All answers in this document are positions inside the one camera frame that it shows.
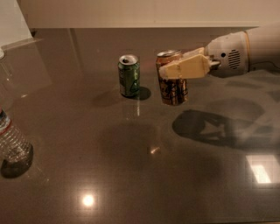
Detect orange soda can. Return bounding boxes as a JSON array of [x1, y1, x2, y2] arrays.
[[156, 50, 188, 106]]

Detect green soda can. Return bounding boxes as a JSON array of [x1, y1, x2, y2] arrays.
[[118, 54, 140, 97]]

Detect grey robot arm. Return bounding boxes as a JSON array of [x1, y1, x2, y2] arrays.
[[159, 24, 280, 80]]

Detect clear plastic water bottle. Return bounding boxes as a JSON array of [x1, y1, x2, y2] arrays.
[[0, 48, 32, 163]]

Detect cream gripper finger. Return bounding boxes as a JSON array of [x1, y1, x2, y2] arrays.
[[183, 47, 205, 58], [159, 54, 210, 80]]

